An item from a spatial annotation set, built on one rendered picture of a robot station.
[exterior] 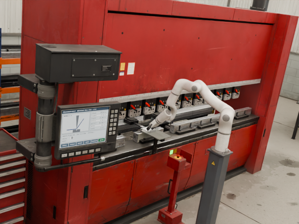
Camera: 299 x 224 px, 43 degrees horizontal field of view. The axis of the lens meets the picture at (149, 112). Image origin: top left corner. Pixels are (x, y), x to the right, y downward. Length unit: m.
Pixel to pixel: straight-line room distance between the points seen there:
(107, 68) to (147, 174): 1.76
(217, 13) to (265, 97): 1.71
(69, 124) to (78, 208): 1.12
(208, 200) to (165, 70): 1.35
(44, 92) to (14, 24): 5.13
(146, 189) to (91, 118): 1.73
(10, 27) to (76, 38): 4.74
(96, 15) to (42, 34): 0.56
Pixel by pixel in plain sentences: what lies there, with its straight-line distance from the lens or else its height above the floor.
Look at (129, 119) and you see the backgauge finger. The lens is 4.02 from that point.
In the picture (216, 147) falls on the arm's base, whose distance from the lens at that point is 3.63.
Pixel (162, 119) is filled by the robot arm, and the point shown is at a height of 1.19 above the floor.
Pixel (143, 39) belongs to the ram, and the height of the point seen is 1.92.
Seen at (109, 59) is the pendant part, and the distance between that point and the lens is 2.49.
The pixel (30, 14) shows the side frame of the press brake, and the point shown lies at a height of 2.04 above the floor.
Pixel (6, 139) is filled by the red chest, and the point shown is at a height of 0.98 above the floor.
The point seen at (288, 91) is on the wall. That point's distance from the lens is 11.33.
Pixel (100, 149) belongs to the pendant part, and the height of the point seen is 1.27.
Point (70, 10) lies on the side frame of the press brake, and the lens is 2.87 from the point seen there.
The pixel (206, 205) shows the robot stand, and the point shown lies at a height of 0.43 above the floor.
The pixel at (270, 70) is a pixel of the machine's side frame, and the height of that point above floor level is 1.54.
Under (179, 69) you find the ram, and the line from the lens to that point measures 3.99.
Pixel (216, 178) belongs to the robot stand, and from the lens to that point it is 3.71.
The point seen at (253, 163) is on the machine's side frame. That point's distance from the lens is 5.78.
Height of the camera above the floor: 2.35
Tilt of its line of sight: 18 degrees down
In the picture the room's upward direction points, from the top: 8 degrees clockwise
